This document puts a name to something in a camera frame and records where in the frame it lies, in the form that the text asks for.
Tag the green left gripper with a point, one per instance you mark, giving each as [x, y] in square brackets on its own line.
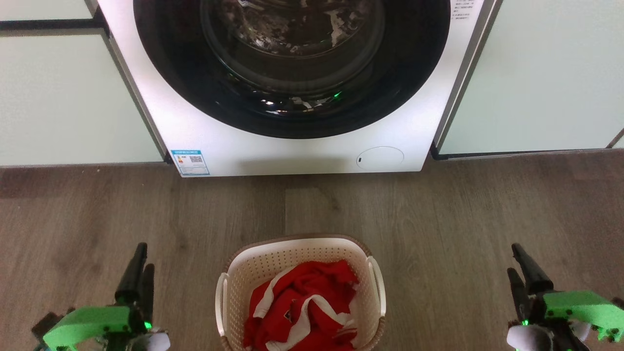
[87, 324]

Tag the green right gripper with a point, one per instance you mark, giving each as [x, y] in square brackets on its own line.
[580, 307]

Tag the cream perforated laundry basket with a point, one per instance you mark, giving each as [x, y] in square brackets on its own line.
[265, 263]

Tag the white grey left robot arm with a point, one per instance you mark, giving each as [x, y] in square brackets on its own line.
[155, 341]

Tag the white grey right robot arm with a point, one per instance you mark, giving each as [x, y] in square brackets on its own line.
[529, 339]

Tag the blue energy label sticker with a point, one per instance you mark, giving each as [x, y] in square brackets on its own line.
[190, 163]

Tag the red white garment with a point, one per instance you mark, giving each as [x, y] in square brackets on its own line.
[302, 302]

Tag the white washing machine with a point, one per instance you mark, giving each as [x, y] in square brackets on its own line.
[161, 97]

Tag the round white filter cover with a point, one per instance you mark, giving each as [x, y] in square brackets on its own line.
[380, 158]

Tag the pale green cabinet with black gap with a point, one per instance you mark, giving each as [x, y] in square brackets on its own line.
[58, 97]

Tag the black round washing machine door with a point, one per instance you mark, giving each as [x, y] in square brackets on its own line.
[292, 73]

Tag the white text sticker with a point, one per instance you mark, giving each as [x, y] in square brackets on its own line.
[460, 9]

